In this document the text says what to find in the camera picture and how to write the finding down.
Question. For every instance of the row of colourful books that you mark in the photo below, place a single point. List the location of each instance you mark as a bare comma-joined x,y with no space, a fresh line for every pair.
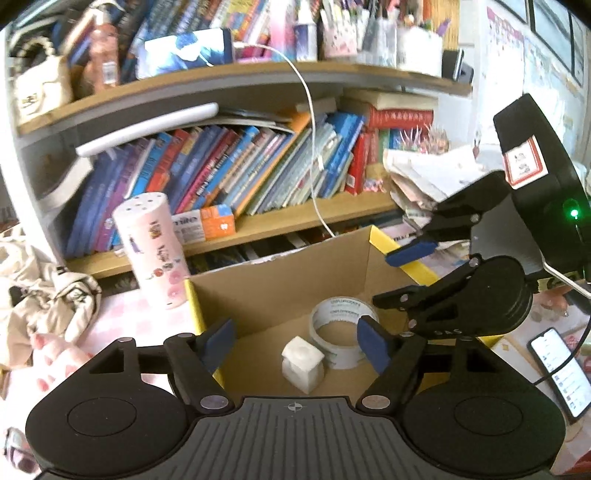
207,170

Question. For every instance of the black smartphone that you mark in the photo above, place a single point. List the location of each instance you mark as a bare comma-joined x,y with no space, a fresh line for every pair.
561,369

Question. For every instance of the stack of papers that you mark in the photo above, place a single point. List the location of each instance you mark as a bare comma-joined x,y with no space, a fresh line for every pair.
429,170

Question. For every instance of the white and orange carton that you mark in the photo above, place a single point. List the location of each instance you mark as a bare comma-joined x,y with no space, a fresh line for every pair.
217,224

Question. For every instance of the pink checked tablecloth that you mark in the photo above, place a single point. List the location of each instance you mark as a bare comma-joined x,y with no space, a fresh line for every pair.
120,323

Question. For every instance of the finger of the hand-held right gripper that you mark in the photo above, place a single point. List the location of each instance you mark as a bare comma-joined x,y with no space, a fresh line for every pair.
411,253
415,295

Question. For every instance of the black device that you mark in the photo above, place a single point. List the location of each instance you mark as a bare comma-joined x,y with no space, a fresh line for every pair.
455,64

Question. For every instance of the thick red dictionary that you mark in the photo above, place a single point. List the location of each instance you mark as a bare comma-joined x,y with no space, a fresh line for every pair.
397,119

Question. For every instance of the pen holders on top shelf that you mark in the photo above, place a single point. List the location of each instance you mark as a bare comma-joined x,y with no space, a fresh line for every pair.
418,48

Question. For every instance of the wall chart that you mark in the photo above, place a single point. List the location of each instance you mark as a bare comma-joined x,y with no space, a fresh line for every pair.
535,74

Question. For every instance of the clear pen holder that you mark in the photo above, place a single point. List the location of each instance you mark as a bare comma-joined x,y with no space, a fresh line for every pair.
381,41

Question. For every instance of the beige cloth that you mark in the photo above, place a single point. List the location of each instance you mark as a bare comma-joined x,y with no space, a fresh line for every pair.
46,295

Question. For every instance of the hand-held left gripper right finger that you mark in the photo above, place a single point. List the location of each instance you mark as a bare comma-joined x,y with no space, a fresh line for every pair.
369,344

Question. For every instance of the white lamp bar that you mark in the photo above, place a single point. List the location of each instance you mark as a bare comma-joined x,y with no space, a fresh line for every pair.
152,127

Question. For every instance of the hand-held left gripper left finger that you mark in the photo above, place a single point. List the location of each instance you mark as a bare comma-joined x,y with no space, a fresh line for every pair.
219,342

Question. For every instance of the row of thin paperbacks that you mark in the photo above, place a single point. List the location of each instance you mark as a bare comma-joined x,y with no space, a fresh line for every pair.
240,18

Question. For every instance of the white foam cube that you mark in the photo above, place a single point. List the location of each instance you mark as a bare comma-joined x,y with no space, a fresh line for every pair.
302,364

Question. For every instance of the pink pen holder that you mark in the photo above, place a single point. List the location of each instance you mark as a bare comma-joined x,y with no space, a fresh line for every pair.
339,39

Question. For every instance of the clear tape roll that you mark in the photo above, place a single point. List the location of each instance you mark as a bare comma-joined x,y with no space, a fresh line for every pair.
323,314

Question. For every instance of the blue illustrated box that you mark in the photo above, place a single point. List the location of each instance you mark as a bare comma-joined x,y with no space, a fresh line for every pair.
184,53

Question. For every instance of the white bottle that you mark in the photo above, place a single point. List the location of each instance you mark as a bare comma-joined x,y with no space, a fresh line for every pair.
305,39

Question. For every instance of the wooden bookshelf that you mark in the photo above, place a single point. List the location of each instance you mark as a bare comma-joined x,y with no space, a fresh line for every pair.
184,85

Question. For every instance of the white quilted handbag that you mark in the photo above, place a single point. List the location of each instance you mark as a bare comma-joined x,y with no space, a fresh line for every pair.
41,87

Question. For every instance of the pink bottle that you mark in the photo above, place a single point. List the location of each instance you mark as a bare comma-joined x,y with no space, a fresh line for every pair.
104,60

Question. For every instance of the pink plush toy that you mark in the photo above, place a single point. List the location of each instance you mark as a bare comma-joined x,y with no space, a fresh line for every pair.
60,360

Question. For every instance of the pink stickered cylinder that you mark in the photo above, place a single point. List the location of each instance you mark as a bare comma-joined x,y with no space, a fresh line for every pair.
147,249

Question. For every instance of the cardboard box with yellow edges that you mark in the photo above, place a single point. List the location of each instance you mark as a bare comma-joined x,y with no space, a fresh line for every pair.
277,286

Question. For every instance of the pink spiky ornament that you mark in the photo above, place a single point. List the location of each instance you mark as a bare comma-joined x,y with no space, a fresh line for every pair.
436,138

